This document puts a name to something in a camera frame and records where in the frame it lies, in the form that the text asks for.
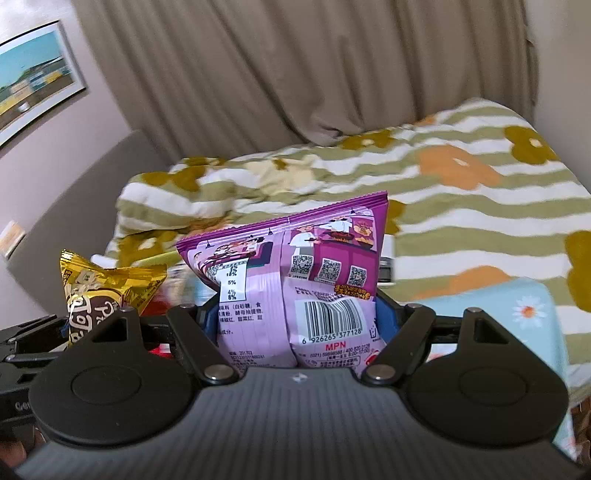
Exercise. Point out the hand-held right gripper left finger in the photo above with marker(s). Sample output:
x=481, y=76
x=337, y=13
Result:
x=211, y=323

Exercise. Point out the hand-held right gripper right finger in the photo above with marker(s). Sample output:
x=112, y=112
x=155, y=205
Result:
x=387, y=323

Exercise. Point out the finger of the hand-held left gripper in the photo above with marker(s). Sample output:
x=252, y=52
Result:
x=32, y=326
x=32, y=356

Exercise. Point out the purple snack bag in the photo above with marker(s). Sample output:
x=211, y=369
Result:
x=258, y=286

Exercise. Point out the gold brown snack packet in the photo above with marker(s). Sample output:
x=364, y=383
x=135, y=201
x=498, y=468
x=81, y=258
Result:
x=97, y=295

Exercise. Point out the light blue daisy cloth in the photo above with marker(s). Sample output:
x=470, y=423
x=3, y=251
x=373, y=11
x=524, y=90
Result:
x=508, y=304

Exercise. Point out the grey headboard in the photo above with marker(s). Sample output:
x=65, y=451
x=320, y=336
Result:
x=78, y=203

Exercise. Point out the green striped floral blanket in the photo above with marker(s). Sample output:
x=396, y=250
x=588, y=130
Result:
x=461, y=207

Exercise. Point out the beige curtain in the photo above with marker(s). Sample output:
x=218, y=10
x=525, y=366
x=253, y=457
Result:
x=300, y=60

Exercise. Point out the beige wall plate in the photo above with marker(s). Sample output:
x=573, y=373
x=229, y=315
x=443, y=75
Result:
x=10, y=237

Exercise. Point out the framed wall poster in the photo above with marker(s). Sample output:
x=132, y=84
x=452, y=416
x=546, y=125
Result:
x=32, y=87

